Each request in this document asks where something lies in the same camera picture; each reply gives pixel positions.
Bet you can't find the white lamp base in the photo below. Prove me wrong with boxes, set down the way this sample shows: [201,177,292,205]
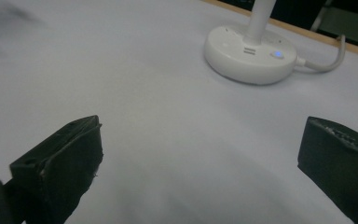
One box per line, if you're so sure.
[202,0,298,86]

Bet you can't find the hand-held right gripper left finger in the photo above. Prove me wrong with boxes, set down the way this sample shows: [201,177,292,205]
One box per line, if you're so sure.
[8,115,104,224]

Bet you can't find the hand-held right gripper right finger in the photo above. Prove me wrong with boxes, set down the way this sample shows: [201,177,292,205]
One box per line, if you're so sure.
[296,116,358,224]

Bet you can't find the white lamp cable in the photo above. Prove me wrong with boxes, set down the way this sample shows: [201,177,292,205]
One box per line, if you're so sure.
[295,34,347,74]

